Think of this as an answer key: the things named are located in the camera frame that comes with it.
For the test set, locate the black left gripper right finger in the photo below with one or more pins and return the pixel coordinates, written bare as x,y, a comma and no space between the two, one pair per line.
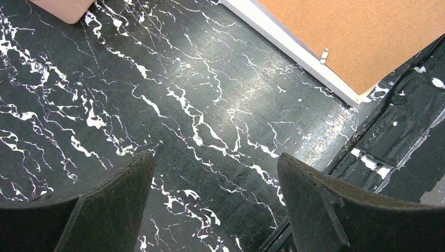
328,214

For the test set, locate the small metal frame clip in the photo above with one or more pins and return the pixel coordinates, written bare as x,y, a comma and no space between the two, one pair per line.
324,55

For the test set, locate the white wooden picture frame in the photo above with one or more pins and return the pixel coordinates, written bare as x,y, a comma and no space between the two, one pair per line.
259,18

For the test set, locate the translucent orange plastic box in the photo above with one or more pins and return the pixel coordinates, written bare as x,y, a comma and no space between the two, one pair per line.
69,11

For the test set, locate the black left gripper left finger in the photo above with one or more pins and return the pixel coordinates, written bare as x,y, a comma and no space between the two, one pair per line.
103,213

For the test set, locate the brown cardboard backing board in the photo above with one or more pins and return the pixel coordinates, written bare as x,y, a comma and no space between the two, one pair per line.
366,40

